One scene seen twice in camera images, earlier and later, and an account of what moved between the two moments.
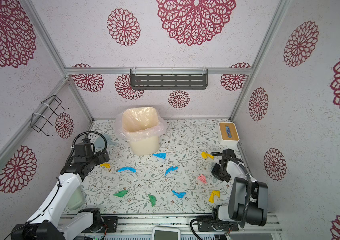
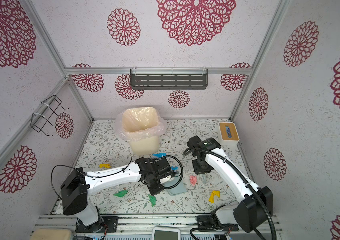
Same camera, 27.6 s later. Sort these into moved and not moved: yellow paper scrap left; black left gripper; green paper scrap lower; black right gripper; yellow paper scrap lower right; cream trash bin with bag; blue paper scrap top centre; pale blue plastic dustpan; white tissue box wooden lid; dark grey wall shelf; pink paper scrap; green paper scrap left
Moved: black right gripper; pale blue plastic dustpan; pink paper scrap; black left gripper
Not moved: green paper scrap left; cream trash bin with bag; dark grey wall shelf; yellow paper scrap lower right; yellow paper scrap left; blue paper scrap top centre; white tissue box wooden lid; green paper scrap lower
